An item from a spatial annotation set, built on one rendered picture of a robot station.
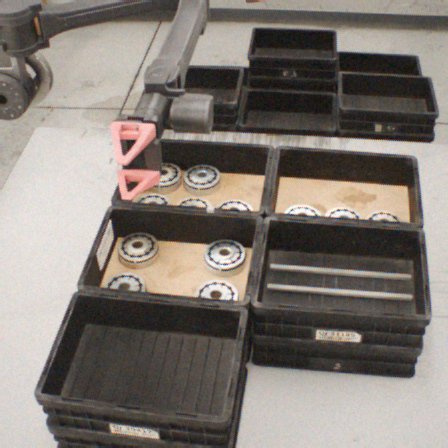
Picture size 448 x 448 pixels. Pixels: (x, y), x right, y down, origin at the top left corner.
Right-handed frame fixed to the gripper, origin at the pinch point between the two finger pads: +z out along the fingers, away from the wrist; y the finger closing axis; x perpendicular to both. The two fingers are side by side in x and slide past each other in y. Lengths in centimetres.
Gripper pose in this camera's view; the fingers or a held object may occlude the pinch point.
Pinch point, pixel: (125, 178)
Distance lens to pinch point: 101.1
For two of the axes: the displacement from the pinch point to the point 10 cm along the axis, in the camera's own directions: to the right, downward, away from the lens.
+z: -1.3, 6.5, -7.5
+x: -9.9, -0.7, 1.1
